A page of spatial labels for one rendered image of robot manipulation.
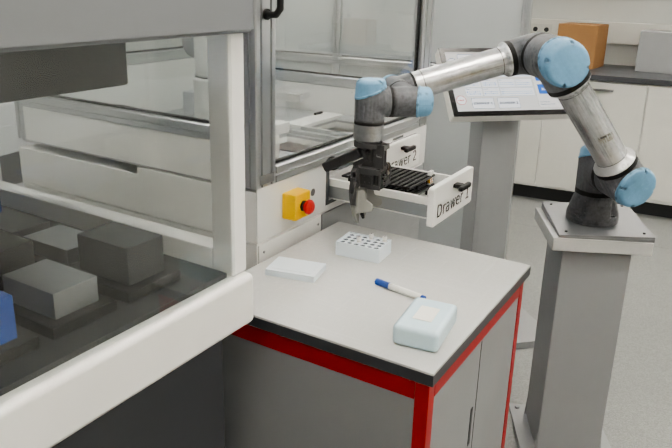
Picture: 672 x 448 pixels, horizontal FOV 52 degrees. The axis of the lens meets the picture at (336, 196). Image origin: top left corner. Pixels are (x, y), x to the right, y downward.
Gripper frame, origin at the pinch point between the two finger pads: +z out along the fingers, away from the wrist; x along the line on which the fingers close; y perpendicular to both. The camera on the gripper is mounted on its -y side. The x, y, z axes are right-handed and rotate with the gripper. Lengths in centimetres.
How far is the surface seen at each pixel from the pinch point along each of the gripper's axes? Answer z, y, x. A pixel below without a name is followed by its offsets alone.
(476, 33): -34, -23, 193
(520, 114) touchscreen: -9, 17, 117
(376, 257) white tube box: 9.2, 7.1, -3.2
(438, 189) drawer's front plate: -5.2, 16.2, 16.2
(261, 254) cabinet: 10.2, -20.6, -14.0
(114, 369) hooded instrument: 0, -2, -86
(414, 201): -0.8, 9.7, 16.0
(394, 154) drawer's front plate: -2, -12, 57
